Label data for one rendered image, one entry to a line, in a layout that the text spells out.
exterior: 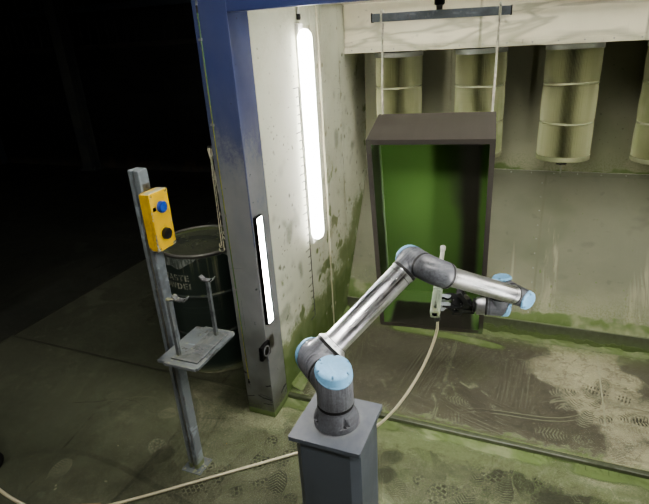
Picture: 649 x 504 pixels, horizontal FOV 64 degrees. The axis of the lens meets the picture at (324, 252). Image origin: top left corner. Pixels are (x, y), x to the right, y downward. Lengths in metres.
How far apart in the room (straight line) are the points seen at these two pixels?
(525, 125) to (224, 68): 2.33
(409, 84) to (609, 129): 1.39
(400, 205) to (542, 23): 1.36
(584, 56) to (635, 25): 0.29
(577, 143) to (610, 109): 0.46
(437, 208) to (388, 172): 0.36
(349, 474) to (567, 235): 2.49
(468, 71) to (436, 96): 0.51
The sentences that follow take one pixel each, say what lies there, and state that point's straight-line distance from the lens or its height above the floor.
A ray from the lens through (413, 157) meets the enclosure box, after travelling 2.94.
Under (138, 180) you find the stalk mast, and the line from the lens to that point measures 2.29.
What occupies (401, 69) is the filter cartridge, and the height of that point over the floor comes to 1.86.
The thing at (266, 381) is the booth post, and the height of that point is 0.26.
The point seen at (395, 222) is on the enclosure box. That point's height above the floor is 1.04.
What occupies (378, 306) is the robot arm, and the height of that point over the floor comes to 1.04.
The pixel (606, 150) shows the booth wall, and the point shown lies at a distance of 4.11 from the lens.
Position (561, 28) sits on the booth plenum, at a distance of 3.57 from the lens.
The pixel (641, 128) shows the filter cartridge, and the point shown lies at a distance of 3.78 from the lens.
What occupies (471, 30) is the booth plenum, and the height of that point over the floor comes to 2.08.
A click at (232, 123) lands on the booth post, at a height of 1.75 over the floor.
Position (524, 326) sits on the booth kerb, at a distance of 3.95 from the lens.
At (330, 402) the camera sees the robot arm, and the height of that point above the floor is 0.79.
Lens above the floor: 2.12
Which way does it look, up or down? 23 degrees down
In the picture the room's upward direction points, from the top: 4 degrees counter-clockwise
